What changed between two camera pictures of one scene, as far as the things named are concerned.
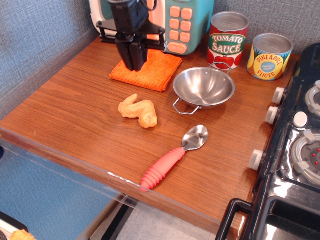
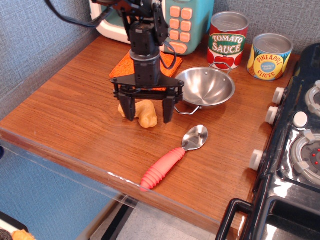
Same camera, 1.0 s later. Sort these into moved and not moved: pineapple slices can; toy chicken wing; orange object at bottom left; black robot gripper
Moved: black robot gripper
Not moved: pineapple slices can; orange object at bottom left; toy chicken wing
